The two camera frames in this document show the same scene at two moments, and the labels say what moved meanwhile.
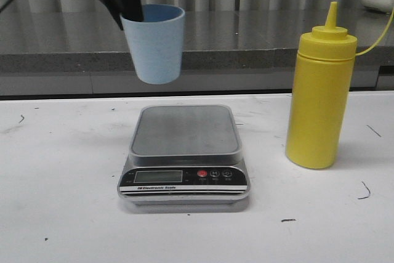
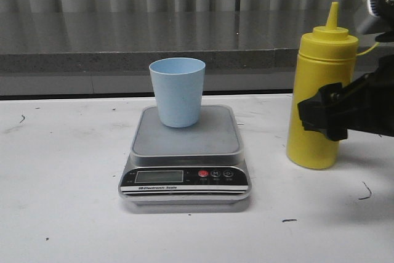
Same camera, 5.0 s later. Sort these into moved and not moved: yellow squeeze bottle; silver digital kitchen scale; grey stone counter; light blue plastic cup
Moved: light blue plastic cup
Not moved: grey stone counter; yellow squeeze bottle; silver digital kitchen scale
